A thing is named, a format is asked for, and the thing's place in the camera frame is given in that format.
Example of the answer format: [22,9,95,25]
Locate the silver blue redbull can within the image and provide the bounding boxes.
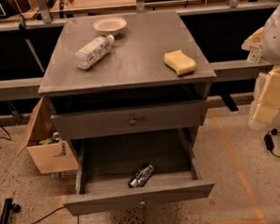
[128,164,154,188]

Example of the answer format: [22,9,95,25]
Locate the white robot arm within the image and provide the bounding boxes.
[241,4,280,130]

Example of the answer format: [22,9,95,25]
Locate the grey wooden drawer cabinet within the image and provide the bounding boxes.
[35,8,224,204]

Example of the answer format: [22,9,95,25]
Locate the grey upper drawer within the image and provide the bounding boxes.
[51,99,208,140]

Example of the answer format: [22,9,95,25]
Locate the grey open middle drawer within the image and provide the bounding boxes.
[64,129,214,216]

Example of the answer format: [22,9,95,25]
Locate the yellow sponge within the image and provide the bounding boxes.
[164,50,196,76]

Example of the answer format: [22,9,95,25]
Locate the clear plastic water bottle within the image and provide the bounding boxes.
[75,35,115,70]

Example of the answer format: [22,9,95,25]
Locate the white ceramic bowl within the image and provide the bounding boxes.
[93,17,127,36]

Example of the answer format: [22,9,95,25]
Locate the open cardboard box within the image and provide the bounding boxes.
[16,97,78,174]

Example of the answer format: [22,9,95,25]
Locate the clear sanitizer pump bottle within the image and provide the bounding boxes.
[247,49,261,64]

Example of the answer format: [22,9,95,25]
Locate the black stand base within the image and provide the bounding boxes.
[0,198,21,224]

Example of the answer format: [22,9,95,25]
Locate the black floor cable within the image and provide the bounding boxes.
[0,204,81,224]

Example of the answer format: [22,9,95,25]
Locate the black power adapter with cable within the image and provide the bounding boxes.
[264,128,280,158]

